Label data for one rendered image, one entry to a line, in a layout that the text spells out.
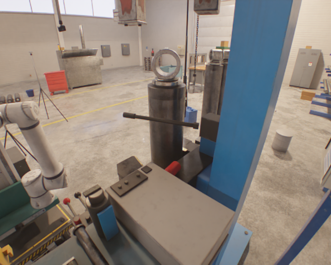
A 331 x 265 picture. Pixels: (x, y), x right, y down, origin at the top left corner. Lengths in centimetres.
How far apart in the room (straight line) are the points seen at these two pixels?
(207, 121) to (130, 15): 64
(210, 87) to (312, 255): 205
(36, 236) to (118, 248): 124
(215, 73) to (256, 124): 160
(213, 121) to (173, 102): 27
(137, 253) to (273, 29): 80
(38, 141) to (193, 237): 105
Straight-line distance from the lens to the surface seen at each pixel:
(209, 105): 227
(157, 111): 90
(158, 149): 101
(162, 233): 54
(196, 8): 86
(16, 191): 173
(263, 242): 209
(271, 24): 60
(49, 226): 186
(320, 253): 233
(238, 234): 189
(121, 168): 106
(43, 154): 132
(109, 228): 65
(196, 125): 73
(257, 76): 61
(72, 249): 73
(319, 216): 116
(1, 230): 173
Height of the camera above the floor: 166
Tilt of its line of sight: 28 degrees down
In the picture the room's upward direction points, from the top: straight up
